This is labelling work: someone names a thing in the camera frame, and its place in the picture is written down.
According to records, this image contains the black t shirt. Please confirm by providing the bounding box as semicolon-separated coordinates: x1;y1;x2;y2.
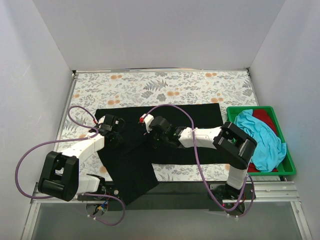
95;103;223;205

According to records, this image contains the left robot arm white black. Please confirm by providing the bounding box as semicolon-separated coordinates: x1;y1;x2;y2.
37;114;125;202

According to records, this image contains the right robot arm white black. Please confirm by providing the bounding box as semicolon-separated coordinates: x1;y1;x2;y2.
139;114;258;199

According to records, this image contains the floral table mat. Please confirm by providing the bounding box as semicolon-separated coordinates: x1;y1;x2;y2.
49;70;260;183

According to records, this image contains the red t shirt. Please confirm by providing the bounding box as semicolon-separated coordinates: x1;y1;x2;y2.
248;108;278;173

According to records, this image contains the cyan t shirt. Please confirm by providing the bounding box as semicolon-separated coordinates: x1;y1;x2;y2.
234;109;287;173

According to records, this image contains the green plastic bin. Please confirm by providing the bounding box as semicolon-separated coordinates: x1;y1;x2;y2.
226;106;296;176

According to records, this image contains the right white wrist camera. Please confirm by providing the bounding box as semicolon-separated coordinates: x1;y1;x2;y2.
139;113;154;133

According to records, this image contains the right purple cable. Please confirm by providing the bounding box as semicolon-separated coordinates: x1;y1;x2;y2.
139;104;256;219

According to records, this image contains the purple cable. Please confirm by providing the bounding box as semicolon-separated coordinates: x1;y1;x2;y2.
139;104;256;219
14;105;127;226

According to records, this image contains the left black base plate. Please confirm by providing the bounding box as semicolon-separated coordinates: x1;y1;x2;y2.
76;182;121;201

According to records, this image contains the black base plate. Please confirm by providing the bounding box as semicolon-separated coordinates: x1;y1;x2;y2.
209;182;256;201
76;182;121;201

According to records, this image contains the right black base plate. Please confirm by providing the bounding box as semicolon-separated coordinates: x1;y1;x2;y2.
209;182;256;201

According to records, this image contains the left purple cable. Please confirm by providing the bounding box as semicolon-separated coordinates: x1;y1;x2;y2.
14;105;127;226

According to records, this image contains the aluminium frame rail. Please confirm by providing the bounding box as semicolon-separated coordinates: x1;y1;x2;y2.
31;181;301;204

